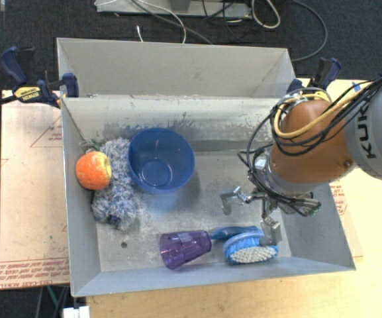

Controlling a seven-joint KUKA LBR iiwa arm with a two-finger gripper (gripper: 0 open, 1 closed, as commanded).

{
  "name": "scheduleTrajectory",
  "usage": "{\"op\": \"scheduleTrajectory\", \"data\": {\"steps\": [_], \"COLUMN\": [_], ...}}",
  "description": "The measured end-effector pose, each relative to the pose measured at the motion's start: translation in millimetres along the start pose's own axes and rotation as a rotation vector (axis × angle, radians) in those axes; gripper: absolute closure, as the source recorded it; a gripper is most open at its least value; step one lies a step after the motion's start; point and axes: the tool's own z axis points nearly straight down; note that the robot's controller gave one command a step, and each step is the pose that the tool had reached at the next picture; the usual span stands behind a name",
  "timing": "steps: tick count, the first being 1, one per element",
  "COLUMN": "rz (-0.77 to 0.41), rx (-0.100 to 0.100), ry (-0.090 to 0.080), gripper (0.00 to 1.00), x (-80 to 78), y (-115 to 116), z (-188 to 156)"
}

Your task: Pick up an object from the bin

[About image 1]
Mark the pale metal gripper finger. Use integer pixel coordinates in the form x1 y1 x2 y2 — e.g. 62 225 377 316
219 186 254 216
260 215 283 246

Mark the orange toy fruit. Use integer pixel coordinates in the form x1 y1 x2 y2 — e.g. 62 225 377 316
75 150 113 191

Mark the grey metal bin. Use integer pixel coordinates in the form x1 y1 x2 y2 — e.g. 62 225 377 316
56 37 356 298

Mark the blue and white fluffy cloth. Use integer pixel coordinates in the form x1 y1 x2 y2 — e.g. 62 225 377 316
90 137 142 231

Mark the blue plastic bowl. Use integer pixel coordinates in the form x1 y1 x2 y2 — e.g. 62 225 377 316
127 127 196 195

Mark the brown cardboard board, red print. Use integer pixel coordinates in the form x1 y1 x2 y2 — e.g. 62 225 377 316
0 89 365 291

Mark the blue brush with white bristles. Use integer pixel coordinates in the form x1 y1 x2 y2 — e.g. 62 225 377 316
222 230 280 266

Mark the purple clear plastic cup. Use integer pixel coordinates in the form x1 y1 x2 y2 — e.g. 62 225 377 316
158 229 213 271

